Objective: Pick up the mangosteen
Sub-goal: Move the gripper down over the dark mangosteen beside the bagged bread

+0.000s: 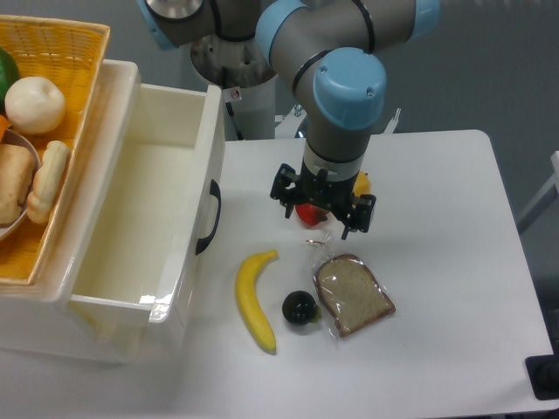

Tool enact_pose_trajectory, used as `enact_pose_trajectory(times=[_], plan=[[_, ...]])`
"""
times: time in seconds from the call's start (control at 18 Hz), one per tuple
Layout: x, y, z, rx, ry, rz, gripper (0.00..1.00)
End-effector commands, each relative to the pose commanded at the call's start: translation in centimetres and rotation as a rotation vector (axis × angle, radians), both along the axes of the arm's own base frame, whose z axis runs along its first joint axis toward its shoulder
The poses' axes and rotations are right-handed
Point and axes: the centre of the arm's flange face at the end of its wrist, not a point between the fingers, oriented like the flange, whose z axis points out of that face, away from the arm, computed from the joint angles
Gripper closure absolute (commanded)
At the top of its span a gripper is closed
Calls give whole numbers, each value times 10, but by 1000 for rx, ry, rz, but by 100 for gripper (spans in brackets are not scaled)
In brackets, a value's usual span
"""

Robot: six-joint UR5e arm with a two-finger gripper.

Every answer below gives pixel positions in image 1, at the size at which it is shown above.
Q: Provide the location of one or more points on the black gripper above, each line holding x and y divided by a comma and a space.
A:
336, 197

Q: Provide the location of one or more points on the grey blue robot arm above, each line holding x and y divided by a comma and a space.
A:
326, 55

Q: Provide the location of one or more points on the dark purple mangosteen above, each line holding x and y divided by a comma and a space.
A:
299, 308

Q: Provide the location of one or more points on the red bell pepper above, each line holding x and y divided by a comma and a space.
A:
311, 215

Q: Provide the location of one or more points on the yellow bell pepper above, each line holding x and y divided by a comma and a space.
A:
362, 185

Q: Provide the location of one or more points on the bagged bread slice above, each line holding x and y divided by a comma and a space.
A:
348, 289

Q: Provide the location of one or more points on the yellow banana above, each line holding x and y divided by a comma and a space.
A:
247, 300

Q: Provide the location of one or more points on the white open drawer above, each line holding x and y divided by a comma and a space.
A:
139, 267

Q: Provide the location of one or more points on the black device at edge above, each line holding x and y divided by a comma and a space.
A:
543, 376

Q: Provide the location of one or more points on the yellow wicker basket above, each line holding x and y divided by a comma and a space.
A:
70, 54

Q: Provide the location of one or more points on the white drawer cabinet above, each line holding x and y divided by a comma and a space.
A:
42, 318

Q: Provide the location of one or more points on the beige bread roll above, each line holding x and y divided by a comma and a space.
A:
17, 166

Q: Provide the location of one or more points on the white round fruit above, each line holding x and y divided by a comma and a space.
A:
35, 105

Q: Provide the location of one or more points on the grey bowl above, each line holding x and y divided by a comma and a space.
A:
16, 139

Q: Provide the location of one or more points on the orange item in basket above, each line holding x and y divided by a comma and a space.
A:
4, 126

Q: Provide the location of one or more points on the green pepper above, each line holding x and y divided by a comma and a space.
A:
9, 74

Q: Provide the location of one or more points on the black drawer handle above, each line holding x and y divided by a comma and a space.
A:
213, 215

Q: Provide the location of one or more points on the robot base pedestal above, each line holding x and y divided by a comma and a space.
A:
247, 83

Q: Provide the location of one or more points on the white frame at right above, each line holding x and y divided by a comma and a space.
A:
541, 200

